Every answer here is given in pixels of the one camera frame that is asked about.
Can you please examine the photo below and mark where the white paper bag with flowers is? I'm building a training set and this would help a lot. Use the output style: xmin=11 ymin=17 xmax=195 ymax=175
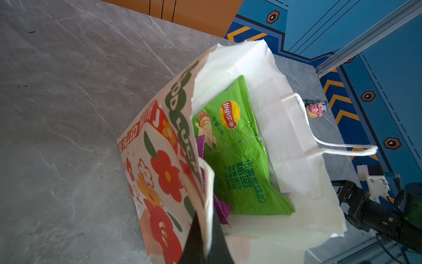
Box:
xmin=117 ymin=41 xmax=377 ymax=264

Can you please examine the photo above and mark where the large green Lays chip bag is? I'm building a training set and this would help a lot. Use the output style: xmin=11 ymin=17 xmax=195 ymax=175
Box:
xmin=192 ymin=76 xmax=295 ymax=216

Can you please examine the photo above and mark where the right aluminium corner post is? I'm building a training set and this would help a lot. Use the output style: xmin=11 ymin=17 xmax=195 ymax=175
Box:
xmin=315 ymin=0 xmax=422 ymax=78

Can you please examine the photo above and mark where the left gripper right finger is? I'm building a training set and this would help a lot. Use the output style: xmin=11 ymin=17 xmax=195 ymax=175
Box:
xmin=207 ymin=213 xmax=234 ymax=264

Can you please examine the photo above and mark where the magenta purple snack bag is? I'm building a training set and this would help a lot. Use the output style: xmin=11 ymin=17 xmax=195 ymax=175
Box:
xmin=196 ymin=135 xmax=232 ymax=225

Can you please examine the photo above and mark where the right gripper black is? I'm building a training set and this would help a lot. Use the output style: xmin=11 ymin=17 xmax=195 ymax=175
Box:
xmin=331 ymin=180 xmax=401 ymax=233

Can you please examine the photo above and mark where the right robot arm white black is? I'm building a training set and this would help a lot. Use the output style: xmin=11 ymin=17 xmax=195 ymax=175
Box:
xmin=331 ymin=180 xmax=422 ymax=254

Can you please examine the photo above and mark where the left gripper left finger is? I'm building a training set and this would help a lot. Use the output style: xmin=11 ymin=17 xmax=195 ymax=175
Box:
xmin=178 ymin=214 xmax=204 ymax=264

